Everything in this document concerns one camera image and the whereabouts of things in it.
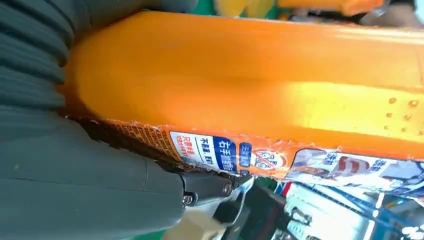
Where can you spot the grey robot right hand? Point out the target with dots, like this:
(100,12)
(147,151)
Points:
(82,192)

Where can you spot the cardboard box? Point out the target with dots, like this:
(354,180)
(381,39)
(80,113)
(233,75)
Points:
(192,228)

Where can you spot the green mat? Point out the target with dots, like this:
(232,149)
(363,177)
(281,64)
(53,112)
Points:
(203,6)

